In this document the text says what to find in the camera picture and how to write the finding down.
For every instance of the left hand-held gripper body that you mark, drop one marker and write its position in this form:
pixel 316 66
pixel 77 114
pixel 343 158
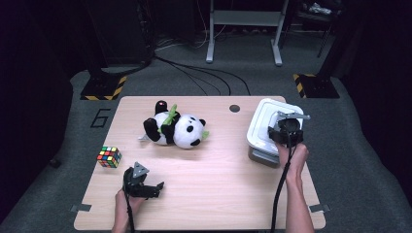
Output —
pixel 134 184

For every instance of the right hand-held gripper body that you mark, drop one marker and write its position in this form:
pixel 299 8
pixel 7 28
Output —
pixel 291 132

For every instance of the colourful puzzle cube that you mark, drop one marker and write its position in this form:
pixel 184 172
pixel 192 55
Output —
pixel 109 157

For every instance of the panda plush toy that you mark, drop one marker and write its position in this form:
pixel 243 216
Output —
pixel 186 129

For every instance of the person's left hand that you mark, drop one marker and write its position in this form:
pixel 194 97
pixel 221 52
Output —
pixel 124 207

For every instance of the person's right hand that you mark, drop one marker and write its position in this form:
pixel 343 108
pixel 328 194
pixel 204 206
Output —
pixel 296 161

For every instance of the black striped stand base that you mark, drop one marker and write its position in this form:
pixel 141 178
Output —
pixel 315 86
pixel 102 87

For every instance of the grey tape strip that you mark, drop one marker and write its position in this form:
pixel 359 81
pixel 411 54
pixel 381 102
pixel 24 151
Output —
pixel 81 207
pixel 320 208

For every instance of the small black floor object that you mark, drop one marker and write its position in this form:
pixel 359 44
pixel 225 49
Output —
pixel 54 163

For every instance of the dark metal rack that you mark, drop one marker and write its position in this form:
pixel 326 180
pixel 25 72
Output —
pixel 311 19

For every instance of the white metal stand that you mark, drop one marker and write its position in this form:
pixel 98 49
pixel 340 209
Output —
pixel 246 17

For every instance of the white cloth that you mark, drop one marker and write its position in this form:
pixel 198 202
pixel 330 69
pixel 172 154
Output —
pixel 319 9

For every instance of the black cabinet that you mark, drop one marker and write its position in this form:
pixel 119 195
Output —
pixel 123 32

